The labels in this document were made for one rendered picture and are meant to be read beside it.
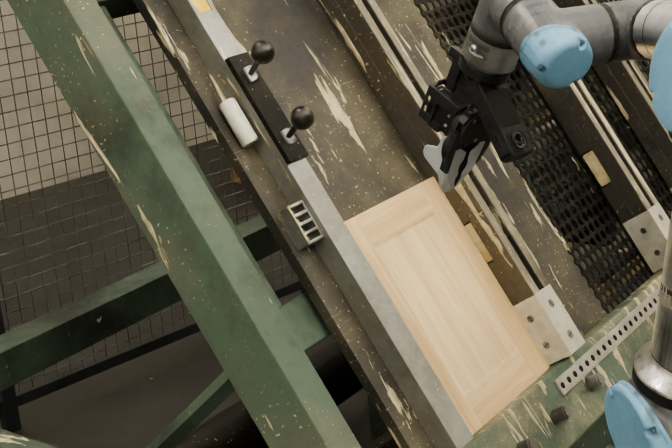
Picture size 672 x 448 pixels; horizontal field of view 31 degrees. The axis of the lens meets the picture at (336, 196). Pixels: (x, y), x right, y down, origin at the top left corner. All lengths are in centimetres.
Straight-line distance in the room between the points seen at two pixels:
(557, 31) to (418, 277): 73
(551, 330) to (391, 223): 36
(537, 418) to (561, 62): 82
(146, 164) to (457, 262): 65
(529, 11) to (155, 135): 60
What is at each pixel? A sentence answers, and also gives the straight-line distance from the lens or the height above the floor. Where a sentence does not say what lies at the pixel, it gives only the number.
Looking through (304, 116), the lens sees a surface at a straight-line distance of 184.
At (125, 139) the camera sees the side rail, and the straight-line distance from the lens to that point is 180.
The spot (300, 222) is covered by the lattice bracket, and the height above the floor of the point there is 125.
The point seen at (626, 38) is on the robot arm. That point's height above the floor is 158.
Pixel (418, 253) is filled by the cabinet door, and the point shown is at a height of 114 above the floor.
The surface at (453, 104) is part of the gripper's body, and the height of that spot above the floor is 149.
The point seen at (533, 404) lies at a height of 89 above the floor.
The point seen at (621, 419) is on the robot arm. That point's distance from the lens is 136.
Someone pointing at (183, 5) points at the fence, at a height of 160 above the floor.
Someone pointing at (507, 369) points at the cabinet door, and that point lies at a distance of 214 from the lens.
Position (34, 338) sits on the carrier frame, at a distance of 289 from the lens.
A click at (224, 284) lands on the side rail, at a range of 175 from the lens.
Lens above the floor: 184
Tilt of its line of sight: 17 degrees down
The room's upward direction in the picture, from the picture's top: 5 degrees counter-clockwise
